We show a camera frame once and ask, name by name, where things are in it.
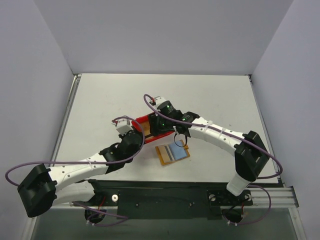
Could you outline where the orange credit card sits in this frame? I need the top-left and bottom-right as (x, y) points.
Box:
(140, 121), (152, 138)
(158, 145), (175, 164)

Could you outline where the red plastic bin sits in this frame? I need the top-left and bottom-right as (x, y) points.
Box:
(131, 113), (174, 144)

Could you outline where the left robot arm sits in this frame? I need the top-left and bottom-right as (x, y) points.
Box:
(17, 130), (145, 218)

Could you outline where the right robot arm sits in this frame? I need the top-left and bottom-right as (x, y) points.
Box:
(145, 96), (270, 205)

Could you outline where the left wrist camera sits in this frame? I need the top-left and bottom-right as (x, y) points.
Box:
(111, 117), (133, 136)

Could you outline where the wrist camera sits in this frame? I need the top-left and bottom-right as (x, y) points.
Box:
(111, 117), (133, 136)
(148, 96), (166, 108)

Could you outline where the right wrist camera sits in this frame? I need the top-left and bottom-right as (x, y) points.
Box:
(148, 96), (166, 108)

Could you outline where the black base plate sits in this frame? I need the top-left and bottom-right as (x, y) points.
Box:
(81, 179), (253, 220)

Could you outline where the aluminium frame rail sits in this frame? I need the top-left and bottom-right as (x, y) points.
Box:
(52, 181), (298, 208)

